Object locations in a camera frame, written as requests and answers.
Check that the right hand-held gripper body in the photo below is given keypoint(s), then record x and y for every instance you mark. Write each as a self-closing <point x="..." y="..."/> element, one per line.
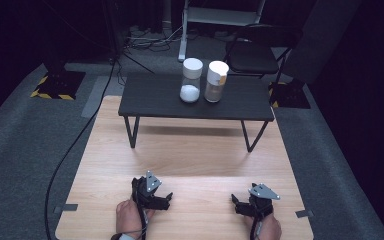
<point x="263" y="203"/>

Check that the person's left hand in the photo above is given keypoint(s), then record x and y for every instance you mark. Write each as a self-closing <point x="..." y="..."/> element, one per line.
<point x="128" y="216"/>

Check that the glass jar with brown contents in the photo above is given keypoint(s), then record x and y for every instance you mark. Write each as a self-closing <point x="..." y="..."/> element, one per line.
<point x="215" y="90"/>

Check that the black stand pole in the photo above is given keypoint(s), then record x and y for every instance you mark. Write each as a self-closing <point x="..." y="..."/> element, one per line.
<point x="115" y="30"/>

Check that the white metal stand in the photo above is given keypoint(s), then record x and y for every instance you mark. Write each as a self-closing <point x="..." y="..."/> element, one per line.
<point x="220" y="15"/>

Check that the black base with hazard stripes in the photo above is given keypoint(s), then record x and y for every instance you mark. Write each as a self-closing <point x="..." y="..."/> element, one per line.
<point x="60" y="85"/>
<point x="290" y="95"/>

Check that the grey tape strip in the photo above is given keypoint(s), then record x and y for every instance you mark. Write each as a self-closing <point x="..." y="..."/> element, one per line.
<point x="304" y="213"/>
<point x="66" y="208"/>

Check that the grey curtain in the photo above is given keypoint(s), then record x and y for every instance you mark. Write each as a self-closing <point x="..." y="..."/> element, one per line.
<point x="323" y="36"/>

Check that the black chair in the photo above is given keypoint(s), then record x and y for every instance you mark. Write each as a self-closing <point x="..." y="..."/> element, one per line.
<point x="253" y="56"/>

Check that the glass jar with white powder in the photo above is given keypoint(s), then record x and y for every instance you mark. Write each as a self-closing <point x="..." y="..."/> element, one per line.
<point x="190" y="93"/>

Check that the person's right hand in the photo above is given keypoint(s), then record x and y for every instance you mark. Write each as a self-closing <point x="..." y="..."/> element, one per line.
<point x="270" y="230"/>

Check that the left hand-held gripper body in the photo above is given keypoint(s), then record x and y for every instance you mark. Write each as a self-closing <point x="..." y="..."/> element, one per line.
<point x="145" y="195"/>

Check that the black desktop shelf riser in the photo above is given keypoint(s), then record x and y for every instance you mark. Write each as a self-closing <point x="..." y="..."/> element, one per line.
<point x="153" y="96"/>

